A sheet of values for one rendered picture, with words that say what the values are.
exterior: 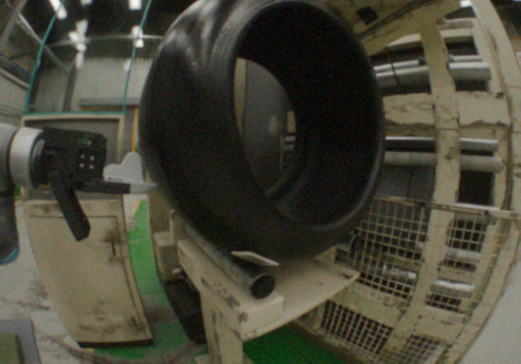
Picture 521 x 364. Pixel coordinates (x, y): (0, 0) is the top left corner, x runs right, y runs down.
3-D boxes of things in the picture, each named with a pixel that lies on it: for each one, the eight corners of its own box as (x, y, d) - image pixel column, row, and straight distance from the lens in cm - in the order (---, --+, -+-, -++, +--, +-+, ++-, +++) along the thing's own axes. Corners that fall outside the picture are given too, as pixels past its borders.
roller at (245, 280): (199, 220, 64) (197, 234, 65) (185, 218, 62) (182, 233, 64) (279, 275, 36) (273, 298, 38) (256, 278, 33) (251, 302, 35)
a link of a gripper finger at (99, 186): (131, 185, 30) (72, 177, 31) (130, 196, 31) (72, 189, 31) (130, 181, 35) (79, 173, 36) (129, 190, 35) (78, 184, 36)
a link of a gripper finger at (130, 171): (166, 156, 32) (106, 147, 32) (161, 198, 32) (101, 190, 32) (163, 156, 35) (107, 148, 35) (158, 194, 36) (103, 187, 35)
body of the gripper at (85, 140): (107, 134, 31) (37, 124, 34) (101, 199, 32) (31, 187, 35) (111, 138, 39) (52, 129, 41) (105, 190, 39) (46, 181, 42)
